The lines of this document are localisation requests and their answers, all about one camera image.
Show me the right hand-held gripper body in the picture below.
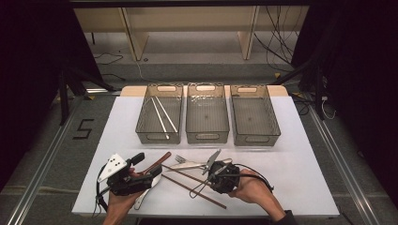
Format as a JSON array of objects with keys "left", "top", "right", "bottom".
[{"left": 202, "top": 149, "right": 241, "bottom": 194}]

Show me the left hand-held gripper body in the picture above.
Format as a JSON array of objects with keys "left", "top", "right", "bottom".
[{"left": 97, "top": 153, "right": 154, "bottom": 197}]

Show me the brown spoon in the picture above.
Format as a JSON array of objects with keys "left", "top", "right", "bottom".
[{"left": 137, "top": 151, "right": 173, "bottom": 176}]

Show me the white spoon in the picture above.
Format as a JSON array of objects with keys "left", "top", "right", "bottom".
[{"left": 133, "top": 172, "right": 163, "bottom": 211}]

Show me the metal knife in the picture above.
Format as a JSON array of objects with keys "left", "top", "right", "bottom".
[{"left": 164, "top": 157, "right": 234, "bottom": 173}]

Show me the grey translucent plastic basket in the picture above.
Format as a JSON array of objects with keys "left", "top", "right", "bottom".
[
  {"left": 229, "top": 83, "right": 282, "bottom": 147},
  {"left": 185, "top": 82, "right": 231, "bottom": 144},
  {"left": 134, "top": 82, "right": 184, "bottom": 145}
]

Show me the silver metal chopstick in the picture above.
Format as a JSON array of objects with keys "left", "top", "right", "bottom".
[
  {"left": 150, "top": 97, "right": 171, "bottom": 141},
  {"left": 154, "top": 95, "right": 179, "bottom": 133}
]

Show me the person's right hand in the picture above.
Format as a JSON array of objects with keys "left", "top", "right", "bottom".
[{"left": 228, "top": 169, "right": 284, "bottom": 217}]

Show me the person's left hand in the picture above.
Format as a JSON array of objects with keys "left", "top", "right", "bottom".
[{"left": 105, "top": 168, "right": 145, "bottom": 218}]

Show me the metal fork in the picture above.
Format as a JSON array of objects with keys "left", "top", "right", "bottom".
[{"left": 174, "top": 154, "right": 207, "bottom": 171}]

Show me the white table mat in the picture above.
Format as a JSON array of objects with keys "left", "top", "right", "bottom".
[{"left": 71, "top": 96, "right": 341, "bottom": 218}]

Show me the black metal stand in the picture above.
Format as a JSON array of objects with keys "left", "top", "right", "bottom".
[
  {"left": 57, "top": 67, "right": 116, "bottom": 126},
  {"left": 270, "top": 55, "right": 327, "bottom": 121}
]

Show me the dark curtain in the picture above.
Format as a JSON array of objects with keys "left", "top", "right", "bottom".
[
  {"left": 292, "top": 0, "right": 398, "bottom": 207},
  {"left": 0, "top": 0, "right": 104, "bottom": 191}
]

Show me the light wooden desk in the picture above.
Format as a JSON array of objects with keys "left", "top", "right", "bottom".
[{"left": 74, "top": 6, "right": 311, "bottom": 62}]

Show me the black crossbar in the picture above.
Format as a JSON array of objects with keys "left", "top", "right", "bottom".
[{"left": 69, "top": 0, "right": 314, "bottom": 8}]

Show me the left hand-held gripper cable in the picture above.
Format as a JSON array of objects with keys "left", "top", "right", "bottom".
[{"left": 92, "top": 167, "right": 111, "bottom": 218}]

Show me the hand-held gripper cable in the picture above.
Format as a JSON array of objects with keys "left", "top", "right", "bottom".
[
  {"left": 92, "top": 167, "right": 111, "bottom": 218},
  {"left": 233, "top": 162, "right": 275, "bottom": 193}
]

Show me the right hand-held gripper cable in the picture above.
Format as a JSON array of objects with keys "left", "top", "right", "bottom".
[{"left": 233, "top": 162, "right": 275, "bottom": 193}]

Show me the aluminium floor rail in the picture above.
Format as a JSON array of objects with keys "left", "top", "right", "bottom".
[
  {"left": 308, "top": 106, "right": 381, "bottom": 225},
  {"left": 6, "top": 93, "right": 85, "bottom": 225}
]

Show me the short aluminium rail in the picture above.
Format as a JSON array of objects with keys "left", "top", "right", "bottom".
[{"left": 85, "top": 88, "right": 122, "bottom": 95}]

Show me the white floor cable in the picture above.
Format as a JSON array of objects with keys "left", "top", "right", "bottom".
[{"left": 134, "top": 59, "right": 158, "bottom": 83}]

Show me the black floor cable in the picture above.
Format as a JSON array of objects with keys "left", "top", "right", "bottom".
[{"left": 94, "top": 51, "right": 126, "bottom": 83}]

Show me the bundle of black cables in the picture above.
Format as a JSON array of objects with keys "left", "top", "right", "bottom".
[{"left": 253, "top": 6, "right": 301, "bottom": 73}]

